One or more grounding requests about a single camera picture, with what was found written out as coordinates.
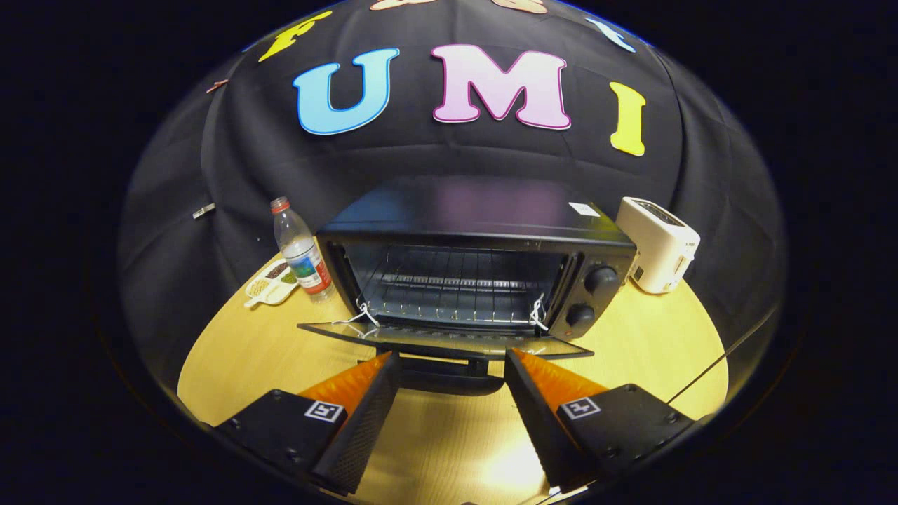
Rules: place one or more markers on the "white bread toaster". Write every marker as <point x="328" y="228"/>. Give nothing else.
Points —
<point x="656" y="245"/>

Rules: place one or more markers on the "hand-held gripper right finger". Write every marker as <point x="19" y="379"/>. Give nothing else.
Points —
<point x="540" y="421"/>

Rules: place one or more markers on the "black toaster oven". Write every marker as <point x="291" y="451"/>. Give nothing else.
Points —
<point x="477" y="210"/>

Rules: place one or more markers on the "white divided snack tray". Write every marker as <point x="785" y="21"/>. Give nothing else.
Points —
<point x="270" y="284"/>

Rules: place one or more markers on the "pink cloth clip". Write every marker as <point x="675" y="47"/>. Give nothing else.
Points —
<point x="216" y="85"/>

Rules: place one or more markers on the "black backdrop cloth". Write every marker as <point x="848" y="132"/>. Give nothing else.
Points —
<point x="449" y="151"/>

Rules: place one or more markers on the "clear plastic water bottle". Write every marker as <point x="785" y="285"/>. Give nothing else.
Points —
<point x="303" y="259"/>

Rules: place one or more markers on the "silver cloth clip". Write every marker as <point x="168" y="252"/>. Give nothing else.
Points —
<point x="203" y="210"/>

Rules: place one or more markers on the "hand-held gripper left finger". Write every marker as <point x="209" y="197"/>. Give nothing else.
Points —
<point x="365" y="428"/>

